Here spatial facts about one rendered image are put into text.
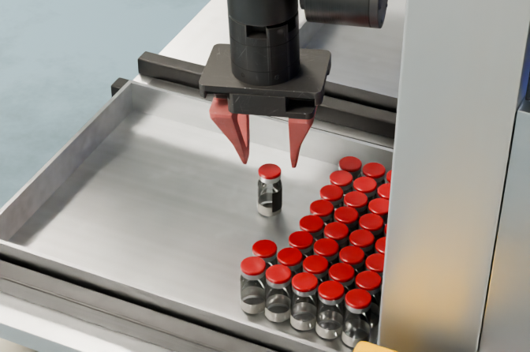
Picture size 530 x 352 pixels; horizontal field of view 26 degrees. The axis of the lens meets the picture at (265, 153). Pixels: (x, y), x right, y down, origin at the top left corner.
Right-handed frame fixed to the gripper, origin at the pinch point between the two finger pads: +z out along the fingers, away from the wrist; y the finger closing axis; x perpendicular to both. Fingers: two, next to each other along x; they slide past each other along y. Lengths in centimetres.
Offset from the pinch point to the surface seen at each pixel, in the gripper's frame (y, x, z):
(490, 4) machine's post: 17.3, -27.8, -32.1
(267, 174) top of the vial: -0.1, -0.9, 1.6
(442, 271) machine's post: 15.9, -27.8, -13.8
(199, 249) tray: -5.3, -6.6, 5.9
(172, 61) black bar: -14.2, 19.7, 4.1
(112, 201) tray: -14.6, -1.7, 5.6
